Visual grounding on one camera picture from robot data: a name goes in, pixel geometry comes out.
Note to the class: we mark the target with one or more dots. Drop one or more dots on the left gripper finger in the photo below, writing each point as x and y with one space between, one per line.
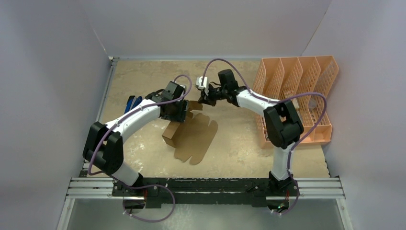
184 110
173 118

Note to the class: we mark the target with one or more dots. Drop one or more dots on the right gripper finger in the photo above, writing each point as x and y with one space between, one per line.
214 93
205 99

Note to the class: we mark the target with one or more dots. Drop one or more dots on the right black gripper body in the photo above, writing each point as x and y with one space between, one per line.
208 96

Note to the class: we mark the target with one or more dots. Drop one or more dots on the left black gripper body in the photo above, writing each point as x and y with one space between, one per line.
178 106

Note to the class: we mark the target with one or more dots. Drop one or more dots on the brown cardboard box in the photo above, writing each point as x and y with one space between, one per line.
192 138

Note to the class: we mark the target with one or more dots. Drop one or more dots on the orange plastic file organizer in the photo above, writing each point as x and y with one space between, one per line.
282 77

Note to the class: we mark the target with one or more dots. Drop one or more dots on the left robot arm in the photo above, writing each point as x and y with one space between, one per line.
104 146

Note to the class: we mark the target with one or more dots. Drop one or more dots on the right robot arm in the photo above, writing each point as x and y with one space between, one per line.
282 123

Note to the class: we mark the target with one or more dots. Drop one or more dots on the blue stapler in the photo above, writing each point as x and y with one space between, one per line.
132 102

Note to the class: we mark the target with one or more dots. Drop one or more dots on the purple round item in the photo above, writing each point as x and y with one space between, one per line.
312 104

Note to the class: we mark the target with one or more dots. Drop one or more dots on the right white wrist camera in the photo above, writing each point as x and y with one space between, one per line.
202 84

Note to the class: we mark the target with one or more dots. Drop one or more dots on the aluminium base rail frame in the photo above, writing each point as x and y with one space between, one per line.
256 192

